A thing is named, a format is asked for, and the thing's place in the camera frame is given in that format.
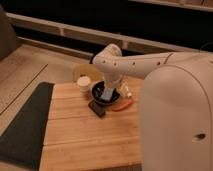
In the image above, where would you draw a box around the dark gray floor mat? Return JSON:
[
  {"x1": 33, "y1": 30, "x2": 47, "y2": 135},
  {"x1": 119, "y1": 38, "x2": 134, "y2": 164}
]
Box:
[{"x1": 0, "y1": 82, "x2": 54, "y2": 169}]

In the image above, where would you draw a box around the light blue sponge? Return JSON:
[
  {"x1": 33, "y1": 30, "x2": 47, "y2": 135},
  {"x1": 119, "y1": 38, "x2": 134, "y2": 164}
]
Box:
[{"x1": 101, "y1": 88, "x2": 114, "y2": 101}]

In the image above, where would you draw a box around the black rectangular block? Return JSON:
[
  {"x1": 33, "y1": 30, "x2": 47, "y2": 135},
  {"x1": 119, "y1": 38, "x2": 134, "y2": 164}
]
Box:
[{"x1": 88, "y1": 101, "x2": 106, "y2": 118}]

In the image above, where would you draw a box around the white paper cup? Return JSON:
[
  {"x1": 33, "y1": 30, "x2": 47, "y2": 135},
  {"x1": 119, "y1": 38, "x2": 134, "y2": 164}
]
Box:
[{"x1": 77, "y1": 76, "x2": 91, "y2": 98}]

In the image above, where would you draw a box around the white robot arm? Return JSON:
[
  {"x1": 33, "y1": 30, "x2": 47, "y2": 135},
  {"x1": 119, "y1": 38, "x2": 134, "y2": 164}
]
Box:
[{"x1": 92, "y1": 44, "x2": 213, "y2": 171}]

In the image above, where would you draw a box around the black bowl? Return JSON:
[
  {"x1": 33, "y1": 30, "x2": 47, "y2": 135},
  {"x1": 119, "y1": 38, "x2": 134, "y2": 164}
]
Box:
[{"x1": 92, "y1": 81, "x2": 120, "y2": 106}]

